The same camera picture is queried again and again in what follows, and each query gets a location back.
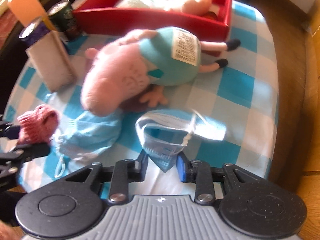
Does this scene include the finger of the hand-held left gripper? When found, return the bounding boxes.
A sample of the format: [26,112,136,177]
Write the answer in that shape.
[0,142,51,167]
[0,119,21,141]

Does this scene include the blue white checkered tablecloth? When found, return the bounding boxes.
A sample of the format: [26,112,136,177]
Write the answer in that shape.
[5,0,279,198]

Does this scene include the pink pig plush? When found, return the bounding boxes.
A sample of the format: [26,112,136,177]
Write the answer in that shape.
[80,26,242,117]

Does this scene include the person's left forearm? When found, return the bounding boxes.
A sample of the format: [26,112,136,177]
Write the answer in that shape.
[0,220,15,240]

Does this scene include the white foam block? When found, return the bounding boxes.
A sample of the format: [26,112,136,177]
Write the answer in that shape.
[26,30,78,93]

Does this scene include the blue drink can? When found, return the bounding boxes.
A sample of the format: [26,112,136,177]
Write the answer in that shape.
[19,17,52,47]

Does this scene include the blue face mask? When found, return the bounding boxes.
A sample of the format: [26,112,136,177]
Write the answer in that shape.
[135,109,228,173]
[54,110,123,179]

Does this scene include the red cardboard box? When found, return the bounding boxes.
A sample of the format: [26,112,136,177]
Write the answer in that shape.
[72,0,234,42]

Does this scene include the purple towel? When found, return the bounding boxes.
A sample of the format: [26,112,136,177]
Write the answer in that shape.
[17,104,60,145]

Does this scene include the dark green drink can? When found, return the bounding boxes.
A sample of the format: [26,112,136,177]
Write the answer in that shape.
[47,0,83,42]

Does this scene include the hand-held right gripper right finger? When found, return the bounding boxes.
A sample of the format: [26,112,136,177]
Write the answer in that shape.
[176,152,263,205]

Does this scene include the orange ribbed plastic cylinder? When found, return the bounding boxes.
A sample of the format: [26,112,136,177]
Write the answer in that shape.
[7,0,57,32]

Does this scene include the beige teddy bear plush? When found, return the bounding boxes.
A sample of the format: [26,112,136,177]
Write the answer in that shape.
[165,0,213,13]

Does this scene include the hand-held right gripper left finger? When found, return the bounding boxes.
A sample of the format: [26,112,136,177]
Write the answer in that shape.
[65,149,150,204]

